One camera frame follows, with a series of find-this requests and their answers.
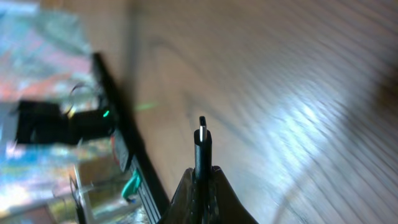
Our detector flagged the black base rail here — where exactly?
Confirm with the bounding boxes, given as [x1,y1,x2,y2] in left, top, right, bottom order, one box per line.
[93,52,170,223]

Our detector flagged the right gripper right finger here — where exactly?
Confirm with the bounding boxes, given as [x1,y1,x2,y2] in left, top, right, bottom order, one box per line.
[209,166,257,224]

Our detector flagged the black USB charging cable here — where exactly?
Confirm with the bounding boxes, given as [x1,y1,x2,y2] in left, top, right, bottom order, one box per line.
[193,115,213,224]

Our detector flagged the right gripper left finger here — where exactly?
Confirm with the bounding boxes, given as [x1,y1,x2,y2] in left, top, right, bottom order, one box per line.
[158,168,198,224]

